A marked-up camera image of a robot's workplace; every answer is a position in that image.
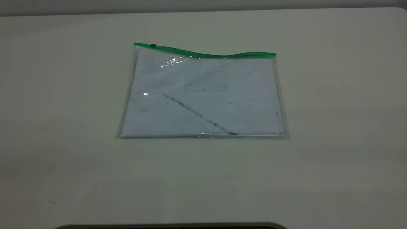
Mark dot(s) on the clear zip bag green zipper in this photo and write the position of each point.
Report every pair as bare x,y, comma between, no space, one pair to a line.
254,54

